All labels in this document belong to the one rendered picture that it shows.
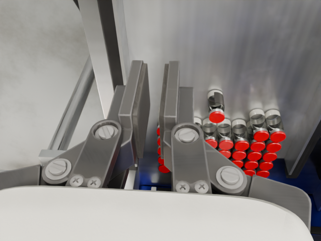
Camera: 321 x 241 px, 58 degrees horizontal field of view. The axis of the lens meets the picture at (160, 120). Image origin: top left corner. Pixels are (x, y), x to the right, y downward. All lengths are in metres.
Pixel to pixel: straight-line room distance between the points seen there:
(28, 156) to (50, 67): 0.88
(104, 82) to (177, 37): 0.13
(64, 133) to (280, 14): 0.64
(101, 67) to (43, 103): 1.43
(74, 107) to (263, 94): 0.62
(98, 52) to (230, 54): 0.17
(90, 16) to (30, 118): 1.63
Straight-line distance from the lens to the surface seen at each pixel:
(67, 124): 0.87
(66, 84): 1.68
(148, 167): 0.56
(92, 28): 0.38
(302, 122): 0.48
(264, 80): 0.41
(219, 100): 0.40
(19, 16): 1.53
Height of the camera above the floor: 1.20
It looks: 44 degrees down
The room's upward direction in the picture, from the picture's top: 174 degrees counter-clockwise
